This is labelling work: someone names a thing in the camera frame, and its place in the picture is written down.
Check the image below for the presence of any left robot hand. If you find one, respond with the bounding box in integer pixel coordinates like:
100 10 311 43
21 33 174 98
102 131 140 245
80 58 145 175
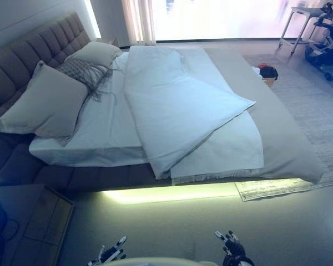
88 236 128 266

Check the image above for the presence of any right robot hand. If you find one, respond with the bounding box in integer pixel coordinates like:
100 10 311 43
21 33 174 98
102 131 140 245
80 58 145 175
215 230 246 260

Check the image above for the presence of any white duvet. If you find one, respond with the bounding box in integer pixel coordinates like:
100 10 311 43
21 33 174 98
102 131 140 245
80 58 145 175
123 44 258 180

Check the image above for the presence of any white fitted bed sheet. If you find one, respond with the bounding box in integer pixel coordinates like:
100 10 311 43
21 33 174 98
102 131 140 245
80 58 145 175
28 52 148 168

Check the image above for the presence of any wooden nightstand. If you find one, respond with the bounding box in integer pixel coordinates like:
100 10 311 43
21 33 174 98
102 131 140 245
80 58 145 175
0 182 75 266

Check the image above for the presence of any beige bedspread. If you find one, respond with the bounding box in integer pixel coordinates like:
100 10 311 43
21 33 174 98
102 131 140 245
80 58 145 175
202 47 325 183

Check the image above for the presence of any pale patterned floor rug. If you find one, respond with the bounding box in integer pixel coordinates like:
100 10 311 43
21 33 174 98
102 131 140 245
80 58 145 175
234 54 333 202

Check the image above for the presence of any large beige pillow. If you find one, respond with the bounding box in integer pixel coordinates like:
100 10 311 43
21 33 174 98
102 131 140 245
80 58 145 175
0 60 89 139

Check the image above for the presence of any black bag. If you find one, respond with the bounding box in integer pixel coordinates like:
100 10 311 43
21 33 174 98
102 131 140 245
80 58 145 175
259 66 279 80

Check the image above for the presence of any grey fringed throw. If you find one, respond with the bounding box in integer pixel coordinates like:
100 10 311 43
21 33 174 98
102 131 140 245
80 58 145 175
55 59 120 106

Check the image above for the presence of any small beige pillow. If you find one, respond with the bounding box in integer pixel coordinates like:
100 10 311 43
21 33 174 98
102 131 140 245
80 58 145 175
64 40 123 69

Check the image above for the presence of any black wheeled equipment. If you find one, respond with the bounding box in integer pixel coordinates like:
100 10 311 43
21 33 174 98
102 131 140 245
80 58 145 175
305 2 333 81

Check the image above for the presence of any beige window curtain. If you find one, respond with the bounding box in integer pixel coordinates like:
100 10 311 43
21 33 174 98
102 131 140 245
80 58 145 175
120 0 156 42

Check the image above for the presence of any metal frame cart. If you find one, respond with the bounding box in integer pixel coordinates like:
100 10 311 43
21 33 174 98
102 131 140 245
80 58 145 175
279 7 327 56

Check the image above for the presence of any brown upholstered bed frame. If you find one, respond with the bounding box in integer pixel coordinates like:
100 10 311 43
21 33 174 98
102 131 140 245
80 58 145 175
0 11 235 195

